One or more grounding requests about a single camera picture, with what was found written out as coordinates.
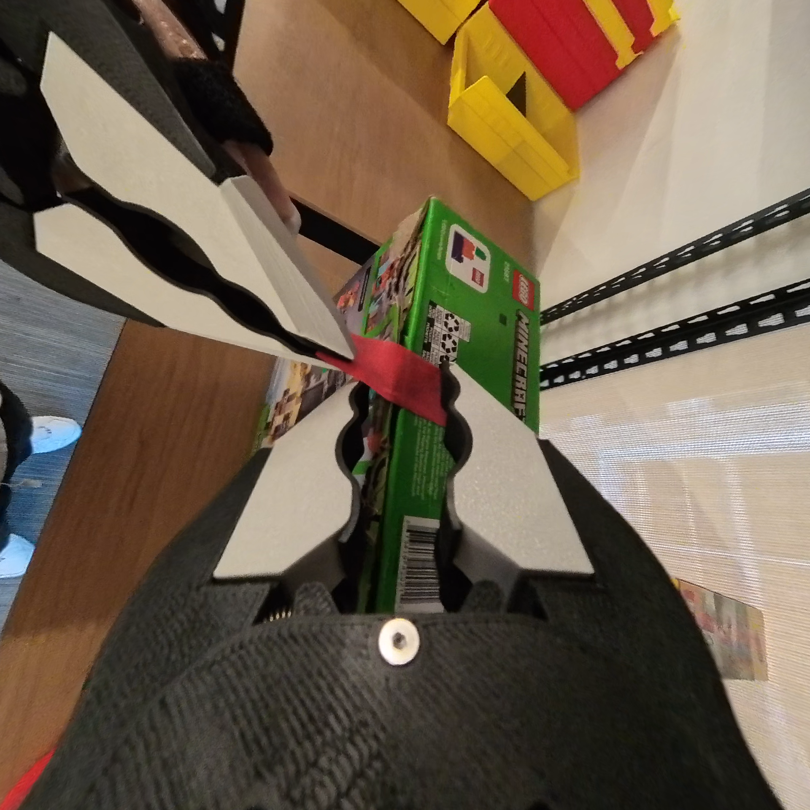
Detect black metal shelf rack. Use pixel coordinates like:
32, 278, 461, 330
190, 0, 810, 393

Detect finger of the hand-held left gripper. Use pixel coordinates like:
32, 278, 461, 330
33, 201, 331, 368
40, 30, 356, 362

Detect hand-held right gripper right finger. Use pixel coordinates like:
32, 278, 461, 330
442, 366, 596, 603

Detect person's leg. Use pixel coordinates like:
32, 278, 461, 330
0, 380, 34, 545

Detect wooden desk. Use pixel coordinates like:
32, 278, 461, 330
0, 319, 355, 779

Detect stack of yellow red bins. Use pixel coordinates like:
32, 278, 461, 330
487, 0, 634, 111

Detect person's left hand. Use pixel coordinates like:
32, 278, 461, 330
133, 0, 302, 232

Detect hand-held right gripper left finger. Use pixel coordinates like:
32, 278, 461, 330
213, 381, 369, 587

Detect person's white shoe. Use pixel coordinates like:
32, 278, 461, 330
0, 533, 37, 580
28, 414, 84, 456

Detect yellow toy box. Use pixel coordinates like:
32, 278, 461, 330
671, 577, 770, 683

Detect red tape strip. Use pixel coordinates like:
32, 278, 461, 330
316, 334, 450, 427

